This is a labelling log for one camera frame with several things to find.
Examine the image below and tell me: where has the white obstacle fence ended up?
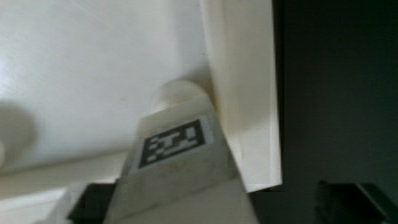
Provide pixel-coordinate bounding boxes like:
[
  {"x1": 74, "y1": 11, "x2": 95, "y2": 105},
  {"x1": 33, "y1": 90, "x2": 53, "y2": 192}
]
[{"x1": 0, "y1": 186, "x2": 83, "y2": 224}]

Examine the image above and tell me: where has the white square tabletop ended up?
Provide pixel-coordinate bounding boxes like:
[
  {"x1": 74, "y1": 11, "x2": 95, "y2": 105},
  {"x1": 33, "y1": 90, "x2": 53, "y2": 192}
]
[{"x1": 0, "y1": 0, "x2": 282, "y2": 200}]

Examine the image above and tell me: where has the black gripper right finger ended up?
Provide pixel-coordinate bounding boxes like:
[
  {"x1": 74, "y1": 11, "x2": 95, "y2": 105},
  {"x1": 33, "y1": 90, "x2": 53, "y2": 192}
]
[{"x1": 312, "y1": 181, "x2": 398, "y2": 224}]

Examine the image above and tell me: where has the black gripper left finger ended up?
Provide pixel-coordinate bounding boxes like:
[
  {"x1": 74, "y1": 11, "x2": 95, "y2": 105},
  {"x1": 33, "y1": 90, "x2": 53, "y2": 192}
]
[{"x1": 67, "y1": 183, "x2": 115, "y2": 224}]

